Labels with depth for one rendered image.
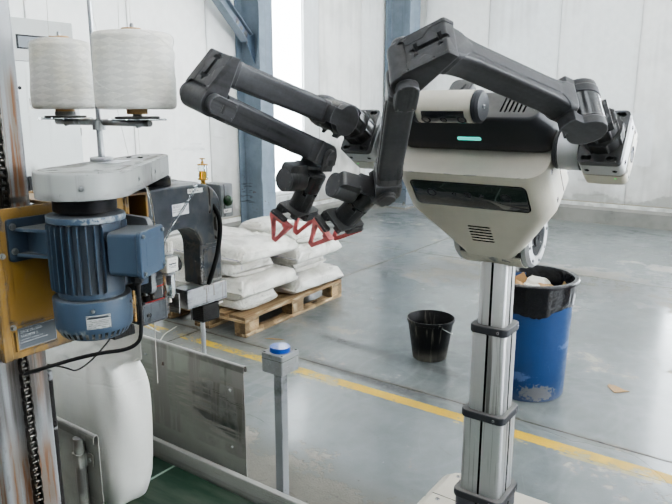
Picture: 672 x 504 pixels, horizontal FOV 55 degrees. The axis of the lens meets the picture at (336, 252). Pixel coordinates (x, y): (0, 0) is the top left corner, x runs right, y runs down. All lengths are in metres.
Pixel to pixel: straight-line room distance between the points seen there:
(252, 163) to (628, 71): 4.89
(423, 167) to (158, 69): 0.65
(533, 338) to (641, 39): 6.27
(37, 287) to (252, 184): 6.29
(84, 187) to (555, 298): 2.65
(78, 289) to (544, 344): 2.66
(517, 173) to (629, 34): 7.86
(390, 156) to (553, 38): 8.27
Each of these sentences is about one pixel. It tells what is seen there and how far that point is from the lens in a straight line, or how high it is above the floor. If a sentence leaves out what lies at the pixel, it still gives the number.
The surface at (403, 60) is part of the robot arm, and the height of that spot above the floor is 1.61.
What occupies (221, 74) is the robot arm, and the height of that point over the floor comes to 1.60.
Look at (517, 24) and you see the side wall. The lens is 9.74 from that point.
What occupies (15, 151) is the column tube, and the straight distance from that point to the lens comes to 1.50.
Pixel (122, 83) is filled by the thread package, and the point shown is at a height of 1.58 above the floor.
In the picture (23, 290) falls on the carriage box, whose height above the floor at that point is 1.17.
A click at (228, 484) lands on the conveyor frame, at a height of 0.38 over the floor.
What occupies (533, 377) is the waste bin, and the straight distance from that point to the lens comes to 3.61.
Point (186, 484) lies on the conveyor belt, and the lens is 2.20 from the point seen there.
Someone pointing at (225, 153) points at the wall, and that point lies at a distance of 7.49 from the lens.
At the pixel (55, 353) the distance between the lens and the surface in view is 2.15.
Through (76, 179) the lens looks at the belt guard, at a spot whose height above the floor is 1.41.
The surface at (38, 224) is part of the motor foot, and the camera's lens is 1.46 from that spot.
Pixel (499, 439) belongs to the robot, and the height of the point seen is 0.63.
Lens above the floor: 1.54
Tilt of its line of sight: 13 degrees down
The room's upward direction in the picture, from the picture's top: straight up
